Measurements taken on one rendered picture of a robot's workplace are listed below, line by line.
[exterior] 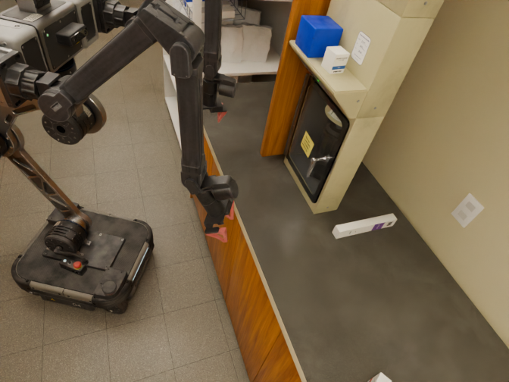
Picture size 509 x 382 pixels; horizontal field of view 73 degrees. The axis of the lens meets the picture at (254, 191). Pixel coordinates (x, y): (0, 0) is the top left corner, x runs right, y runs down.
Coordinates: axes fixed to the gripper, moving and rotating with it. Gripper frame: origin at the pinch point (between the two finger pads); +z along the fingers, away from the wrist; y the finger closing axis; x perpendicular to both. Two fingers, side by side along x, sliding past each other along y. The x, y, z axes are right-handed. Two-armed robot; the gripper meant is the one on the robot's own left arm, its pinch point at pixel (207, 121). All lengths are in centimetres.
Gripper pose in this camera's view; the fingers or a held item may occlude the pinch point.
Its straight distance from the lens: 148.8
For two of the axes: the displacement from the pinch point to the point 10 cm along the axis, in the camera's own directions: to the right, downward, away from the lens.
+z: -1.6, 6.7, 7.2
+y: 9.3, -1.5, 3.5
